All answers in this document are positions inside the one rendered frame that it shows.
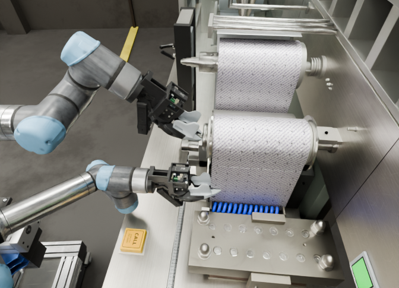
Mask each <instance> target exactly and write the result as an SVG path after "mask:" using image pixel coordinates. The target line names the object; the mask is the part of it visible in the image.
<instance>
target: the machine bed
mask: <svg viewBox="0 0 399 288"><path fill-rule="evenodd" d="M215 80H216V73H202V72H199V68H196V90H197V111H199V112H200V113H201V117H200V118H199V120H198V122H197V123H198V124H199V129H200V131H201V132H202V133H203V126H204V123H207V124H208V120H209V116H211V114H212V110H213V109H214V93H215ZM171 81H172V82H174V83H175V84H176V85H177V84H178V79H177V70H176V58H175V61H174V63H173V66H172V70H171V73H170V76H169V79H168V82H167V85H168V84H169V83H170V82H171ZM181 141H182V139H180V138H176V137H173V136H170V135H168V134H167V133H165V132H164V131H163V130H162V129H160V128H158V126H157V125H156V124H154V126H153V130H152V132H151V135H150V139H149V142H148V145H147V148H146V151H145V155H144V158H143V160H142V163H141V168H150V166H155V169H161V170H169V167H170V166H171V163H186V161H187V156H188V152H189V151H182V150H181ZM156 190H157V188H156ZM156 190H155V191H154V193H153V194H151V193H147V194H140V193H137V195H138V207H137V208H136V209H135V210H134V211H133V212H131V213H128V214H125V217H124V220H123V223H122V227H121V230H120V232H119V236H118V240H117V242H116V245H115V249H114V252H113V255H112V258H111V260H110V264H109V268H108V270H107V273H106V277H105V280H104V283H103V286H102V288H166V286H167V279H168V275H169V268H170V260H171V256H172V249H173V242H174V238H175V230H176V224H177V219H178V212H179V207H175V206H174V205H173V204H172V203H170V202H169V201H168V200H166V199H165V198H164V197H162V196H161V195H160V194H158V193H157V192H156ZM202 207H207V208H210V202H207V198H206V202H204V201H196V202H186V205H185V213H184V218H183V226H182V234H181V239H180V247H179V255H178V263H177V268H176V276H175V284H174V288H246V284H247V283H246V282H239V281H227V280H215V279H209V278H208V274H196V273H189V267H188V263H189V253H190V247H191V237H192V227H193V221H194V211H202ZM285 213H286V218H293V219H300V213H299V208H298V209H296V208H285ZM126 228H130V229H144V230H149V234H148V239H147V244H146V247H145V252H144V256H142V255H130V254H119V249H120V246H121V243H122V239H123V236H124V233H125V229H126Z"/></svg>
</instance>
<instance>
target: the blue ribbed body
mask: <svg viewBox="0 0 399 288"><path fill-rule="evenodd" d="M215 211H216V212H218V213H219V212H220V211H221V213H225V212H226V213H230V212H231V213H233V214H235V213H236V214H240V213H241V214H247V215H251V214H252V212H257V213H271V214H283V211H282V210H279V207H276V208H275V210H274V207H273V206H271V207H270V210H269V209H268V206H265V209H264V208H263V205H261V206H260V208H258V205H255V208H253V205H252V204H251V205H250V206H249V208H248V205H247V204H245V206H244V207H243V204H240V205H239V207H238V204H237V203H236V204H234V207H233V204H232V203H230V204H229V206H228V204H227V203H224V205H223V203H222V202H220V203H219V205H218V203H217V202H214V204H213V205H212V212H215Z"/></svg>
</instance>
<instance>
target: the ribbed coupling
mask: <svg viewBox="0 0 399 288"><path fill-rule="evenodd" d="M326 67H327V59H326V57H325V56H319V57H318V58H309V59H308V61H307V62H306V69H305V73H306V76H310V77H315V78H316V79H321V78H322V77H323V76H324V74H325V71H326Z"/></svg>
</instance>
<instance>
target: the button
mask: <svg viewBox="0 0 399 288"><path fill-rule="evenodd" d="M146 236H147V231H146V230H144V229H130V228H126V229H125V233H124V236H123V239H122V243H121V246H120V250H121V251H122V252H135V253H142V252H143V248H144V244H145V239H146Z"/></svg>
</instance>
